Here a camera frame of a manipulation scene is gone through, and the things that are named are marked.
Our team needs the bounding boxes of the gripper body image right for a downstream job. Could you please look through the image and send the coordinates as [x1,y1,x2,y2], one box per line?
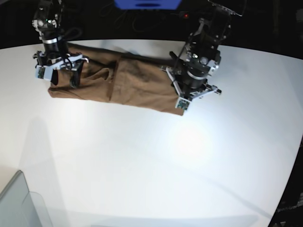
[161,65,222,103]

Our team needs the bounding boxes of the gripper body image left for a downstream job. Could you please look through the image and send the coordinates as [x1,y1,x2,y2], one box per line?
[33,39,89,73]

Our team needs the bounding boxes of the brown t-shirt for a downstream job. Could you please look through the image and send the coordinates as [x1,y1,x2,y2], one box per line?
[48,44,184,116]

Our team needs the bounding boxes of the black power strip red light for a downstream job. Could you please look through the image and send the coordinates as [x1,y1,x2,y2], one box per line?
[178,11,201,21]

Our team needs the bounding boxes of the blue box at top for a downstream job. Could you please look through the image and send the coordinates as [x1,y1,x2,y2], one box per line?
[114,0,182,10]

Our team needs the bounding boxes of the translucent plastic bin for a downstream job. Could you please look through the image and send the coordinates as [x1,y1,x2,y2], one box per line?
[0,170,53,227]

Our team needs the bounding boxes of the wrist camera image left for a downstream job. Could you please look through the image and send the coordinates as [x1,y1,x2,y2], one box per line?
[35,65,53,81]

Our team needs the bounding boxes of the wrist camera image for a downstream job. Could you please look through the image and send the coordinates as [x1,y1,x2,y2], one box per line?
[35,65,53,81]
[175,96,191,111]

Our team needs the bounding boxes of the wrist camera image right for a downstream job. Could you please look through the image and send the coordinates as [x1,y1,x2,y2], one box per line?
[175,96,191,111]

